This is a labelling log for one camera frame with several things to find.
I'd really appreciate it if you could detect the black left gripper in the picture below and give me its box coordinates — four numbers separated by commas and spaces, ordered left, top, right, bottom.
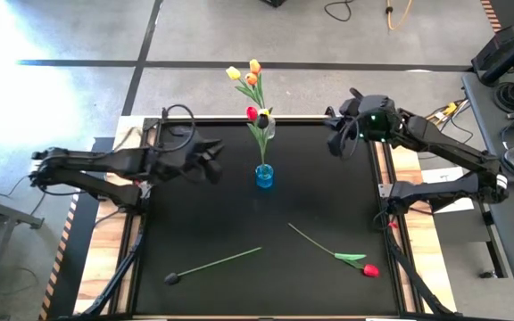
177, 132, 225, 176

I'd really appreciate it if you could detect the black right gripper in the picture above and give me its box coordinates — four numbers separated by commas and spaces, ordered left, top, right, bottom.
327, 87, 366, 135

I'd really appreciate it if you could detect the blue glass vase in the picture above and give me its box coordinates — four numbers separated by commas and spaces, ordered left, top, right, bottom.
255, 163, 275, 189

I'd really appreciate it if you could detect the clear glass vase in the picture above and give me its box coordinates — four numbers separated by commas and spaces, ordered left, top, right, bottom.
263, 114, 277, 141

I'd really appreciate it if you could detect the white paper sheet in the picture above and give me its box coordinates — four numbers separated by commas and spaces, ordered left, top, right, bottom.
419, 167, 476, 214

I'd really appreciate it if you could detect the black table mat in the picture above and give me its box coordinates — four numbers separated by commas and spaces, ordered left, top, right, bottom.
134, 119, 401, 317

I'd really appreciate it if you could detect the black and red case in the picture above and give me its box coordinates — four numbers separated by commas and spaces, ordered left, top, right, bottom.
470, 24, 514, 86

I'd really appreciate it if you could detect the black hazard-striped floor mat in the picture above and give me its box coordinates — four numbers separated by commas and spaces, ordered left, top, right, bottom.
37, 136, 116, 321
479, 0, 514, 32

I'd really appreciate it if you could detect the black metal table frame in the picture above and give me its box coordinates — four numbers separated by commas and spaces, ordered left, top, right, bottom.
109, 114, 423, 321

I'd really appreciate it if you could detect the black floor cable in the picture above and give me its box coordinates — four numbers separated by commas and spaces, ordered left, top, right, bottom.
323, 0, 354, 23

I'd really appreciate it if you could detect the yellow cable bundle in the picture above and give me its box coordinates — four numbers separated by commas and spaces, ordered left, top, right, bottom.
424, 100, 470, 135

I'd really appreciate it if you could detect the yellow floor cable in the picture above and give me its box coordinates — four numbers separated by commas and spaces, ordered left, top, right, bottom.
385, 0, 414, 32

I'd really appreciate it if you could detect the black diagonal frame strut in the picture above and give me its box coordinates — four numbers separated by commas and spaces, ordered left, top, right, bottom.
80, 234, 145, 317
381, 222, 452, 317

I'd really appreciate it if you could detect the grey metal desk frame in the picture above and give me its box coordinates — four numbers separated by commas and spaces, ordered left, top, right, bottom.
0, 177, 46, 321

